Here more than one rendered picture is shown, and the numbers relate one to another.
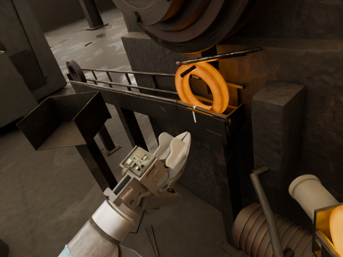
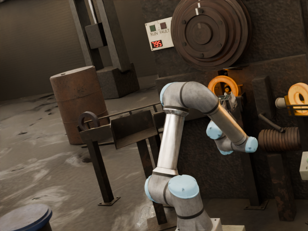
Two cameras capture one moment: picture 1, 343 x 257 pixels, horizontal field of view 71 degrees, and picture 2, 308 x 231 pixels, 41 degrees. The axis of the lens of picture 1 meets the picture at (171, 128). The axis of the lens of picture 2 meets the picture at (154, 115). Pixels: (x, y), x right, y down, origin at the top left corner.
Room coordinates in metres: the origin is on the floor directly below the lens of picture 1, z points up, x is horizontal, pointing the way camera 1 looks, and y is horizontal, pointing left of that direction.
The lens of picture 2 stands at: (-1.38, 1.27, 1.25)
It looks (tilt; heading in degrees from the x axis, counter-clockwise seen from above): 13 degrees down; 336
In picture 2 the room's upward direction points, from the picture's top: 14 degrees counter-clockwise
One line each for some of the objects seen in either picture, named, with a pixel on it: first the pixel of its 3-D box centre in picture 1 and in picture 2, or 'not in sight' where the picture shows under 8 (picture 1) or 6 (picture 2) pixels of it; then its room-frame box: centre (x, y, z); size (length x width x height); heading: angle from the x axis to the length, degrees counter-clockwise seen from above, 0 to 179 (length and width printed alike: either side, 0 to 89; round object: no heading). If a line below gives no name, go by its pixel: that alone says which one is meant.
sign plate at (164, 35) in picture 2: not in sight; (165, 33); (0.97, -0.01, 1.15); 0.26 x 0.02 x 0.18; 33
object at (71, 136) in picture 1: (96, 170); (145, 172); (0.89, 0.40, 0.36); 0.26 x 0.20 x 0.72; 68
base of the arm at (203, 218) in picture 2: not in sight; (192, 218); (0.03, 0.58, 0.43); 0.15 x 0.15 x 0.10
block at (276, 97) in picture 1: (277, 132); (263, 97); (0.44, -0.25, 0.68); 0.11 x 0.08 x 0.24; 123
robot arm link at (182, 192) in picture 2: not in sight; (184, 194); (0.04, 0.58, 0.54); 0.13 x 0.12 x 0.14; 16
